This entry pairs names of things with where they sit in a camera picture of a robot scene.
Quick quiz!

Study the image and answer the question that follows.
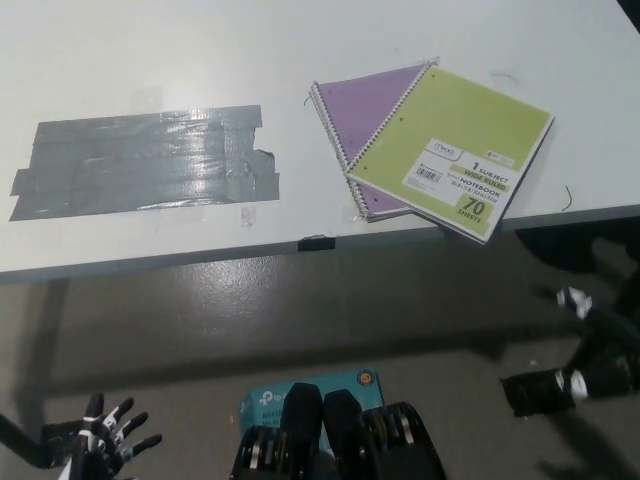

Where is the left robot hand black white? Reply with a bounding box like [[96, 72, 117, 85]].
[[69, 393, 164, 480]]

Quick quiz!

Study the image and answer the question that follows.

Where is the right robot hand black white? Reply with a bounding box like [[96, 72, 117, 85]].
[[553, 284, 640, 404]]

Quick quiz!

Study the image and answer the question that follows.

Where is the green spiral notebook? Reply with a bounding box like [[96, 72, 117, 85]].
[[346, 64, 557, 246]]

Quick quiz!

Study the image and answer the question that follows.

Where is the black floor tape patch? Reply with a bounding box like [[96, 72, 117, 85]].
[[38, 419, 109, 470], [499, 368, 590, 419]]

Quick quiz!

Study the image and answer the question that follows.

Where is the black table foot bar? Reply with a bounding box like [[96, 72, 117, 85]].
[[0, 411, 47, 470]]

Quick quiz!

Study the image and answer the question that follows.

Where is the teal router box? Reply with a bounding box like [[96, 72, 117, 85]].
[[238, 368, 386, 454]]

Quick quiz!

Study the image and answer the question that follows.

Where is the small black tape piece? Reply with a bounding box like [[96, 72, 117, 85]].
[[297, 235, 337, 253]]

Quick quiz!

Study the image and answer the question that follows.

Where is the purple spiral notebook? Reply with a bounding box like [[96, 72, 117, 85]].
[[309, 61, 442, 224]]

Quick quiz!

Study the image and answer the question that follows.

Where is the grey duct tape patch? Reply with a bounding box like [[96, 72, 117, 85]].
[[7, 103, 281, 223]]

